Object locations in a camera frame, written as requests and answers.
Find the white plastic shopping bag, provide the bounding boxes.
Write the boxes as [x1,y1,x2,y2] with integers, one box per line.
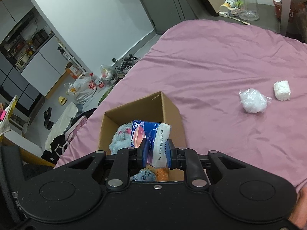
[64,72,98,104]

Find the floor water bottle red label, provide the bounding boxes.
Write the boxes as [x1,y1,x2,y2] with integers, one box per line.
[90,73,104,88]

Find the person's left hand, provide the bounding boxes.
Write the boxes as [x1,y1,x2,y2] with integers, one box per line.
[289,187,307,229]

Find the pink bed sheet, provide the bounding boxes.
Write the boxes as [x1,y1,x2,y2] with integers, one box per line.
[58,20,306,189]

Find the white kitchen cabinet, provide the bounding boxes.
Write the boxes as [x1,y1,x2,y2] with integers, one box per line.
[1,0,75,99]

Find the white stuffing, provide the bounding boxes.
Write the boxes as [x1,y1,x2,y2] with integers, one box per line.
[239,88,272,114]

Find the clear bag of trash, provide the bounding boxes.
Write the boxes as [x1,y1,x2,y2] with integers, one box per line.
[100,65,118,86]

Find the brown cardboard box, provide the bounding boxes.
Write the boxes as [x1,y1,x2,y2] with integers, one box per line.
[99,92,186,182]

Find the orange cardboard box on floor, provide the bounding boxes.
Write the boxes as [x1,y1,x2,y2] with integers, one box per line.
[65,62,83,80]

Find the grey door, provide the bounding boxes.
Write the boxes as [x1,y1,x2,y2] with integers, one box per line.
[140,0,197,35]

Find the pink cartoon cushion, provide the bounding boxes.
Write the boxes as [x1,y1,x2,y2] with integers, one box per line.
[64,116,87,143]

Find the grey sneakers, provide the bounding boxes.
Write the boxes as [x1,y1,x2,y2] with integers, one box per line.
[115,54,141,78]

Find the yellow slipper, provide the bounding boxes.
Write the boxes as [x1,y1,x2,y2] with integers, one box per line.
[58,96,67,105]

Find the grey fluffy plush toy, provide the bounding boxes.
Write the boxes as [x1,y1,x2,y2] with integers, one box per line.
[109,122,133,155]

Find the hamburger plush toy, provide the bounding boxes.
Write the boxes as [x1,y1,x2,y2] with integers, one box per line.
[155,168,169,182]

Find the black slippers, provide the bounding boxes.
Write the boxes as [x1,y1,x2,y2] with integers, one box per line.
[44,108,54,130]

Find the blue denim fabric pouch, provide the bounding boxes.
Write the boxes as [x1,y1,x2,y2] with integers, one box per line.
[130,169,157,182]

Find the blue tissue packet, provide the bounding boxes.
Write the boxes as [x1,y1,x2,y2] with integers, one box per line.
[131,120,171,168]

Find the white paper ball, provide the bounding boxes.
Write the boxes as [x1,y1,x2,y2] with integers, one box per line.
[273,80,291,101]

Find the clear large water jug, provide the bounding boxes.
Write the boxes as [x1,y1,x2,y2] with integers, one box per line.
[236,0,260,21]

